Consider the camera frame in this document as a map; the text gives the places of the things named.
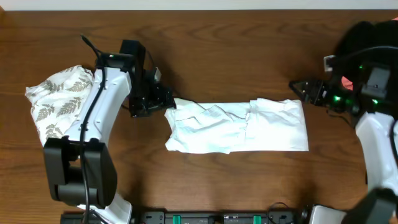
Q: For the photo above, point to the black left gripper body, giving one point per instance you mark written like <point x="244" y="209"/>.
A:
<point x="150" y="98"/>

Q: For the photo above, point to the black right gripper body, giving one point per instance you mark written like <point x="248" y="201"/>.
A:
<point x="331" y="97"/>

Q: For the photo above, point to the fern print fabric bag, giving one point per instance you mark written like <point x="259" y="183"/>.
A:
<point x="57" y="101"/>

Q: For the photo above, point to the black garment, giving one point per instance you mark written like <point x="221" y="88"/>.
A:
<point x="364" y="35"/>

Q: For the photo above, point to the pink garment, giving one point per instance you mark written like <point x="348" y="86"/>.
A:
<point x="347" y="84"/>

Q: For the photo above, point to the white t-shirt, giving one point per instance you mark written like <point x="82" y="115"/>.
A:
<point x="257" y="125"/>

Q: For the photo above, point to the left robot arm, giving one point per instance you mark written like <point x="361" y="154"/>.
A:
<point x="78" y="165"/>

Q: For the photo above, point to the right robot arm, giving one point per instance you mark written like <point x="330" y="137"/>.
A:
<point x="366" y="91"/>

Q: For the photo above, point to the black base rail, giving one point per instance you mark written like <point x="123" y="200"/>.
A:
<point x="274" y="216"/>

